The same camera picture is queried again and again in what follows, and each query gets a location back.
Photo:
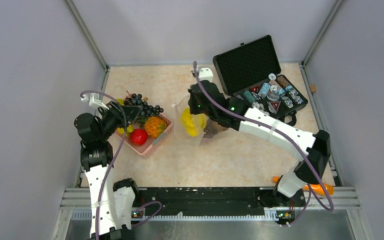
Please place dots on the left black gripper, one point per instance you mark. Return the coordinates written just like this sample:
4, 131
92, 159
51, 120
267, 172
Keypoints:
115, 110

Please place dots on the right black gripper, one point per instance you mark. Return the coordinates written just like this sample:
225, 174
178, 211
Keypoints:
194, 110

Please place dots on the dark black grape bunch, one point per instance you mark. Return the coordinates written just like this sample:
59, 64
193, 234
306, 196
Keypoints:
148, 110

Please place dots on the yellow banana bunch toy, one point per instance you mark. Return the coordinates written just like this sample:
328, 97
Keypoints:
124, 130

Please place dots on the yellow napa cabbage toy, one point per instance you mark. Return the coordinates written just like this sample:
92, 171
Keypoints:
194, 124

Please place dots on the brown mushroom toy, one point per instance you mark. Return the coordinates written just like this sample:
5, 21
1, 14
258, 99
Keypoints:
212, 129

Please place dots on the clear zip top bag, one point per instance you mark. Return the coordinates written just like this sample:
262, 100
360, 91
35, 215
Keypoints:
180, 132

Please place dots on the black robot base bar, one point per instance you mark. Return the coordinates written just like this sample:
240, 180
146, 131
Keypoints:
205, 201

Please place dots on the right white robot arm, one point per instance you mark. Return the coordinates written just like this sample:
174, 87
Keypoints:
311, 150

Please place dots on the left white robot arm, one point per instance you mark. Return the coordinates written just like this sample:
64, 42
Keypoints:
111, 208

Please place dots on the pink plastic food basket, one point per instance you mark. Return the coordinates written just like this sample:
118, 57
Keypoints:
152, 143

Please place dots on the red apple toy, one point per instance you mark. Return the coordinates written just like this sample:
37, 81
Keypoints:
138, 137

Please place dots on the orange spiky fruit toy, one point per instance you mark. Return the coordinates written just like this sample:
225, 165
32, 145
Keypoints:
155, 126

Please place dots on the green poker chip stack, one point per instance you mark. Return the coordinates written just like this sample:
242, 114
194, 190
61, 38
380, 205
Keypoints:
250, 96

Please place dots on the black poker chip case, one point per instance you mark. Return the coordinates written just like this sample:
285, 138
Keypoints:
247, 67

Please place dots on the light blue poker chip stack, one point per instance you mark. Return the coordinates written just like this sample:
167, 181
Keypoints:
264, 89

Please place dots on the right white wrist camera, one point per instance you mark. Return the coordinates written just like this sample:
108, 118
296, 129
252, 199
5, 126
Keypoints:
205, 74

